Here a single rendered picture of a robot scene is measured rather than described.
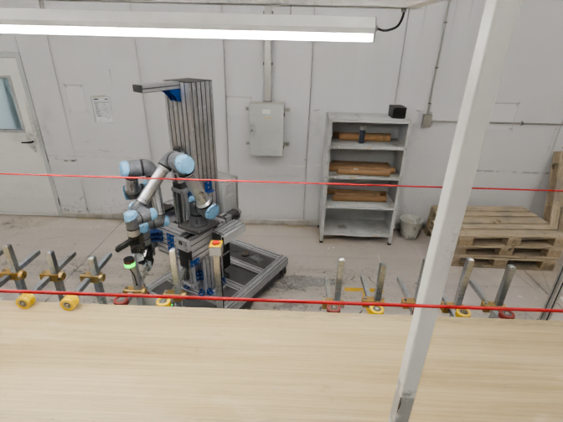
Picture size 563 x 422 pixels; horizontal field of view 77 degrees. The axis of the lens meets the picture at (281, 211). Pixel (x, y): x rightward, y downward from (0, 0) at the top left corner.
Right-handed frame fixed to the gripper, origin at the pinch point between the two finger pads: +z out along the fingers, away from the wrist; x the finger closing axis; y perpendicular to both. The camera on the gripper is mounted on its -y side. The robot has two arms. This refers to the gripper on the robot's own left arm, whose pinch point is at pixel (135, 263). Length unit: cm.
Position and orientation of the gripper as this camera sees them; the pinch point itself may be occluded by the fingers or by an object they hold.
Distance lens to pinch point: 245.8
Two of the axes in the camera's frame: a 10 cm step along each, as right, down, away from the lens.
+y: 9.5, -1.2, 2.9
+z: -0.2, 9.0, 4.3
